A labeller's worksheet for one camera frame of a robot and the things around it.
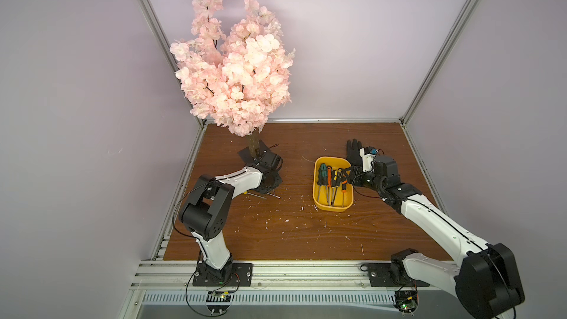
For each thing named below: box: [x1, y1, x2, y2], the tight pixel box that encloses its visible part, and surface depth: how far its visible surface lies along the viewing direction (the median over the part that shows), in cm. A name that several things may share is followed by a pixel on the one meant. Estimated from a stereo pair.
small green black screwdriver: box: [317, 162, 329, 203], surface depth 96 cm
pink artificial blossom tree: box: [170, 0, 296, 156], surface depth 62 cm
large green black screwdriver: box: [317, 163, 328, 202], surface depth 96 cm
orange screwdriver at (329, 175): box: [327, 166, 333, 207], surface depth 97 cm
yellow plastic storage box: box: [312, 155, 354, 212], surface depth 95 cm
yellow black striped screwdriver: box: [331, 169, 339, 207], surface depth 96 cm
